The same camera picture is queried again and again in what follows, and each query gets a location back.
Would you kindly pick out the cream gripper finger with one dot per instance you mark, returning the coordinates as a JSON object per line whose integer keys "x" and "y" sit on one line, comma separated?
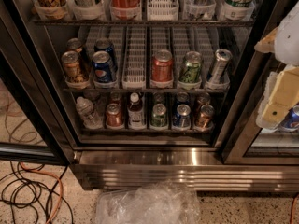
{"x": 266, "y": 45}
{"x": 281, "y": 94}

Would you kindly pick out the blue pepsi can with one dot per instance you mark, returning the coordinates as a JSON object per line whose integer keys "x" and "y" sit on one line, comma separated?
{"x": 105, "y": 44}
{"x": 103, "y": 67}

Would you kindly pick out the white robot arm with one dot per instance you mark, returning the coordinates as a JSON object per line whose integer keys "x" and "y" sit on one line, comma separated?
{"x": 286, "y": 46}

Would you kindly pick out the blue can behind right door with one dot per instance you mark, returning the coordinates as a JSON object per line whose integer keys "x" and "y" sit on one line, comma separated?
{"x": 291, "y": 121}

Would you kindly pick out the silver slim can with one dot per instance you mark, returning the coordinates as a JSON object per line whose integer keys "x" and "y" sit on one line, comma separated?
{"x": 216, "y": 70}

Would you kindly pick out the orange can bottom shelf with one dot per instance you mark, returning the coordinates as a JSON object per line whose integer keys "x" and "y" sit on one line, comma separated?
{"x": 204, "y": 116}

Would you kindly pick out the green can middle shelf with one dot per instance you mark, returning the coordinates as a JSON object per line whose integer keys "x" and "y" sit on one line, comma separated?
{"x": 191, "y": 67}

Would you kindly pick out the blue can bottom shelf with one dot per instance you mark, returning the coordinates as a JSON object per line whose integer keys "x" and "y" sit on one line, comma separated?
{"x": 182, "y": 117}

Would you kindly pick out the red can middle shelf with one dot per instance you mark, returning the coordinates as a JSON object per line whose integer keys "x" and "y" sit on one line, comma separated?
{"x": 162, "y": 66}

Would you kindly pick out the steel fridge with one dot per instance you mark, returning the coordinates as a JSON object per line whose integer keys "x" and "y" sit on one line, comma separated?
{"x": 234, "y": 155}

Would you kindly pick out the green can bottom shelf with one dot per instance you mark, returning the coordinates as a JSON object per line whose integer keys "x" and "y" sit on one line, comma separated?
{"x": 158, "y": 116}

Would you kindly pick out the copper can bottom shelf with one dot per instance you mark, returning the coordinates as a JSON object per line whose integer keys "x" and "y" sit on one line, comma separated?
{"x": 114, "y": 116}

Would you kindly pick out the rear gold brown can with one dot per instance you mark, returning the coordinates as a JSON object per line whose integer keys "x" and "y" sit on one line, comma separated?
{"x": 75, "y": 44}

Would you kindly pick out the gold brown can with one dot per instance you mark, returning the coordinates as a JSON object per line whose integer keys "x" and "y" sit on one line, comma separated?
{"x": 73, "y": 67}
{"x": 75, "y": 44}

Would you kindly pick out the front gold brown can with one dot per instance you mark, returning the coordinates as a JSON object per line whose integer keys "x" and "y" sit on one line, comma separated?
{"x": 73, "y": 67}

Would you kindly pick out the open glass fridge door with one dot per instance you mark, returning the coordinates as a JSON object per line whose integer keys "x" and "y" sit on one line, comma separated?
{"x": 30, "y": 126}

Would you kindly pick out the dark drink bottle white cap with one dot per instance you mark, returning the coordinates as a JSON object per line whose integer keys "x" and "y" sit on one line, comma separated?
{"x": 136, "y": 112}

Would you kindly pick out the clear plastic bag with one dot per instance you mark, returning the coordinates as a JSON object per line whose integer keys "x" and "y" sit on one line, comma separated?
{"x": 160, "y": 203}

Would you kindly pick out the clear water bottle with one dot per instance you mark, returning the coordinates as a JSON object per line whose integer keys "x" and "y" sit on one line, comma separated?
{"x": 88, "y": 114}

